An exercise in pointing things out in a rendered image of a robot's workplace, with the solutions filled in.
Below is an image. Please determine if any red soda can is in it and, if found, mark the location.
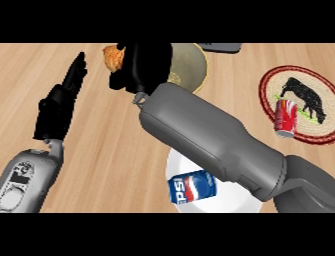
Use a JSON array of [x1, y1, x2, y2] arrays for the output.
[[272, 98, 300, 139]]

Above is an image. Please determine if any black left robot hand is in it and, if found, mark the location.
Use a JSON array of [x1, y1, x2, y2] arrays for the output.
[[31, 51, 89, 142]]

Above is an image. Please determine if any orange croissant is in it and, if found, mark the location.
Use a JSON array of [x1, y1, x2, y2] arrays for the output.
[[101, 44, 127, 74]]

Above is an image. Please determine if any round woven placemat with cow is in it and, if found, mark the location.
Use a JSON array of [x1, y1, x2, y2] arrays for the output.
[[257, 64, 335, 146]]

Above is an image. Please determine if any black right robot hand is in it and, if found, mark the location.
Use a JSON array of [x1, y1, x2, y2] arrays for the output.
[[108, 42, 175, 96]]

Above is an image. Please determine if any white bowl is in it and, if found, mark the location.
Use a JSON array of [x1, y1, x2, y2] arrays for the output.
[[164, 148, 265, 214]]

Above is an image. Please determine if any dark grey flat object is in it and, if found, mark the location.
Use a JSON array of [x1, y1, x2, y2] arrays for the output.
[[195, 42, 244, 55]]

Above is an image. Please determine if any beige plate with yellow rim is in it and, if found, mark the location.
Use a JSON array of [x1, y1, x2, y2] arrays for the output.
[[166, 43, 210, 95]]

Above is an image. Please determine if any blue soda can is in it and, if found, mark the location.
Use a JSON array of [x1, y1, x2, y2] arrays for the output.
[[167, 169, 219, 205]]

